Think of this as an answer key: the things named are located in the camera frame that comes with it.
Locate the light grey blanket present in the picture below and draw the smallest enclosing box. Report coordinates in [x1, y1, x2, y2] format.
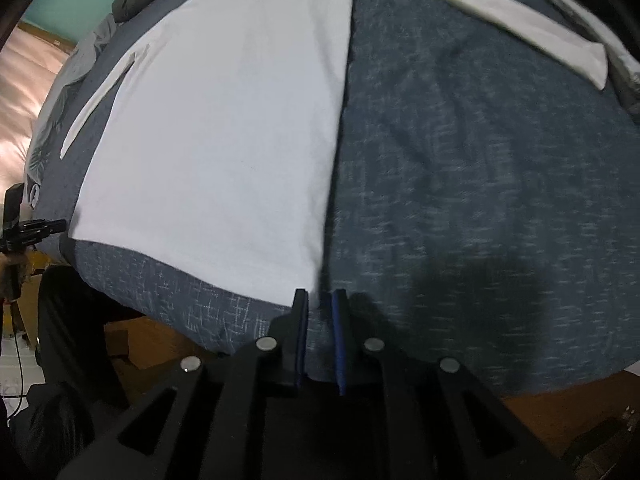
[25, 12, 118, 211]

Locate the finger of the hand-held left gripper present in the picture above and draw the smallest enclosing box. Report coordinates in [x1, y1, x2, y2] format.
[20, 232, 57, 252]
[20, 219, 67, 237]

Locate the pink curtain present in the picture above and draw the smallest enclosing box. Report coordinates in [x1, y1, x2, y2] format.
[0, 22, 76, 226]

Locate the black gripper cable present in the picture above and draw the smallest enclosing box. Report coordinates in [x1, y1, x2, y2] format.
[0, 300, 32, 411]

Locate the person's left hand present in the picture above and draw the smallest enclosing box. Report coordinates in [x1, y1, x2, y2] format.
[0, 252, 31, 306]

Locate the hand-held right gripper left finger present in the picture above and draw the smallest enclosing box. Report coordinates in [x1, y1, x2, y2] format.
[57, 287, 308, 480]

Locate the brown cardboard box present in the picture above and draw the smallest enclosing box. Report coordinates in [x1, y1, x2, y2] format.
[20, 252, 51, 351]

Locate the white long-sleeve shirt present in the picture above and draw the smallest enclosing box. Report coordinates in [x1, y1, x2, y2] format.
[60, 0, 610, 311]

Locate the grey folded garment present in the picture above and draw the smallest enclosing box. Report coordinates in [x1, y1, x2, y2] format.
[607, 50, 640, 126]

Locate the wooden window frame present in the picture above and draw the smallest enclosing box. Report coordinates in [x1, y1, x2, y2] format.
[22, 22, 76, 55]

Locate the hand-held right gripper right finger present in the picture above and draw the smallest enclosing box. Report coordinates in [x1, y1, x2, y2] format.
[330, 287, 576, 480]

